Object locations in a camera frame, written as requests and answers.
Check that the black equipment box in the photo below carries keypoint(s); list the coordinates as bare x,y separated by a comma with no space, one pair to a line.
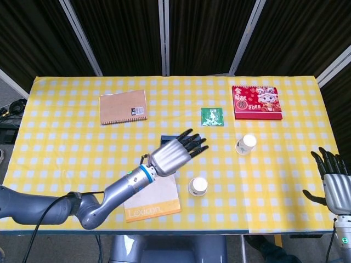
8,134

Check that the dark ribbed partition panel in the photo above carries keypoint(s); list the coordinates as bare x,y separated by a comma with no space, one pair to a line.
120,33
301,33
208,33
33,35

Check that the red desk calendar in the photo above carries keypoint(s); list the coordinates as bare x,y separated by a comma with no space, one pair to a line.
256,102

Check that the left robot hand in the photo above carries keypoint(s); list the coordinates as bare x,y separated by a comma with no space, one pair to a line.
170,156

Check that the white paper cup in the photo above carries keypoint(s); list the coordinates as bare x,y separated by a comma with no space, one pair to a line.
198,185
245,145

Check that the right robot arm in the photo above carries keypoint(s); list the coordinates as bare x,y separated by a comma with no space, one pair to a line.
344,241

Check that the black bulky object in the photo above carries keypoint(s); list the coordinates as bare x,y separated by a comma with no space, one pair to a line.
268,249

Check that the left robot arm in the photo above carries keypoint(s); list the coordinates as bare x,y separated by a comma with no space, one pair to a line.
118,189

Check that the white partition post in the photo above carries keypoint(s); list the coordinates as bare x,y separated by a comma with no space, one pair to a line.
80,35
333,72
164,38
248,35
13,82

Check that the yellow checkered tablecloth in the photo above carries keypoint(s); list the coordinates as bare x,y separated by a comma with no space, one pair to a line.
82,153

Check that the dark blue long box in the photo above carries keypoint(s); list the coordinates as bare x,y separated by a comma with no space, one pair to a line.
166,139

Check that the white yellow Lexicon book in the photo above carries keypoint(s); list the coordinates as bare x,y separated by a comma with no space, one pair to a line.
153,208

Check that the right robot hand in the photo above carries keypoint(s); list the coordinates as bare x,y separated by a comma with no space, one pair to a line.
338,191

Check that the green foil packet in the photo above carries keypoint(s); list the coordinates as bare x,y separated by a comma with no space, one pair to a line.
211,117

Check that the brown spiral notebook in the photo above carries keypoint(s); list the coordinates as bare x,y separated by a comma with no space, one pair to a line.
120,107

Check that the grey robot torso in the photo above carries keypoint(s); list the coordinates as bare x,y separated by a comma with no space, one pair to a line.
164,252

